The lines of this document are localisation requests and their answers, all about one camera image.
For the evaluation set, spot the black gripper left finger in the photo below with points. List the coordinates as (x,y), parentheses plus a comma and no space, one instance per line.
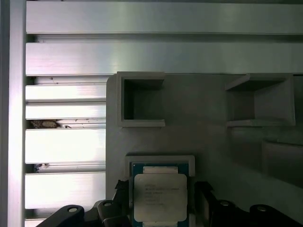
(105,212)

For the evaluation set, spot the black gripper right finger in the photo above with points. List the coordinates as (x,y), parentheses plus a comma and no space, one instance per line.
(225,212)

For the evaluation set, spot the silver CPU green substrate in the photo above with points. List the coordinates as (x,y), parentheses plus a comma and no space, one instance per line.
(161,194)

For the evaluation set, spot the grey parts rack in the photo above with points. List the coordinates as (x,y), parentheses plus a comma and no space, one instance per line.
(201,142)

